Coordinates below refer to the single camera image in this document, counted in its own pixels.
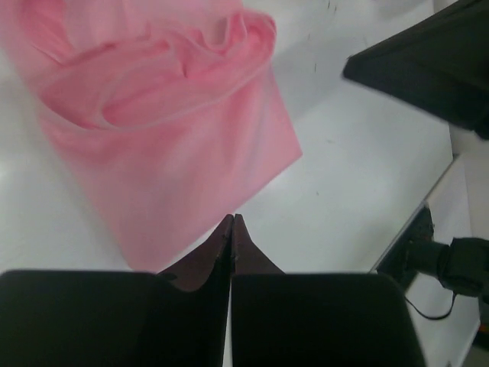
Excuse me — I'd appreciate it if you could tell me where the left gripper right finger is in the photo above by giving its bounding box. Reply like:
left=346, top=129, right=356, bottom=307
left=231, top=215, right=425, bottom=366

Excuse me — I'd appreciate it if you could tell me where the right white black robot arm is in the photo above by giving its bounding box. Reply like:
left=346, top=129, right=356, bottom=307
left=342, top=1, right=488, bottom=300

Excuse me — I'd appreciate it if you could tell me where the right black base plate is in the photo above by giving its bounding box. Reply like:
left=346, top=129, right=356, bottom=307
left=375, top=205, right=434, bottom=292

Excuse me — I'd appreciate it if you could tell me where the pink t shirt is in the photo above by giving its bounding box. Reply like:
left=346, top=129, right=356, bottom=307
left=1, top=1, right=302, bottom=271

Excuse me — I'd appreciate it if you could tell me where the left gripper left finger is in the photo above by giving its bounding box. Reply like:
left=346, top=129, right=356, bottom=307
left=1, top=216, right=234, bottom=366

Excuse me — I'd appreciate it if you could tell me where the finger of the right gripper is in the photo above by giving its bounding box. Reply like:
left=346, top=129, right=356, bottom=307
left=342, top=1, right=488, bottom=140

